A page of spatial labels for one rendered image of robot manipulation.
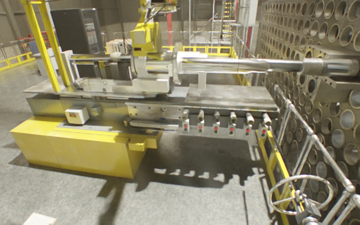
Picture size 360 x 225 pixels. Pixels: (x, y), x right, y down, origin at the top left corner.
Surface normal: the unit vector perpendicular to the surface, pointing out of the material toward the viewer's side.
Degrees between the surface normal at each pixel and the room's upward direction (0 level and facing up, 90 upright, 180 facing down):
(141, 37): 90
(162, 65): 90
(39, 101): 90
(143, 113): 90
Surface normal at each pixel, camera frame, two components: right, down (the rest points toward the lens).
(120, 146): -0.16, 0.50
